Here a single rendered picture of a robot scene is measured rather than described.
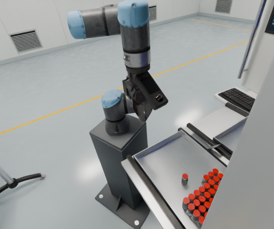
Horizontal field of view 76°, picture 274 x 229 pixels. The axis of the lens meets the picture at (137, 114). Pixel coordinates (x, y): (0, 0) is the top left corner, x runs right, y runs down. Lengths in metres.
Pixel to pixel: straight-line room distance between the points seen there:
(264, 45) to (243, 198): 1.18
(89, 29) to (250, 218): 0.53
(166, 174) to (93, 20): 0.58
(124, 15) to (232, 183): 0.39
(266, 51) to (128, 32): 1.00
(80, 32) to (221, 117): 0.77
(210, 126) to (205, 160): 0.21
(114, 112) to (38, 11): 4.56
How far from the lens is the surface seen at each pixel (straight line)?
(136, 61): 0.48
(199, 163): 0.78
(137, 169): 0.72
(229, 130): 0.92
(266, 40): 1.31
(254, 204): 0.20
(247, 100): 1.28
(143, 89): 0.50
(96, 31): 0.56
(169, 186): 0.71
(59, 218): 1.78
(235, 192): 0.20
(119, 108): 0.90
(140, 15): 0.46
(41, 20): 5.31
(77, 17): 0.57
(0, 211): 2.10
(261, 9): 1.26
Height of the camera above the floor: 1.51
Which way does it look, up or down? 40 degrees down
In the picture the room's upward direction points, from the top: 6 degrees counter-clockwise
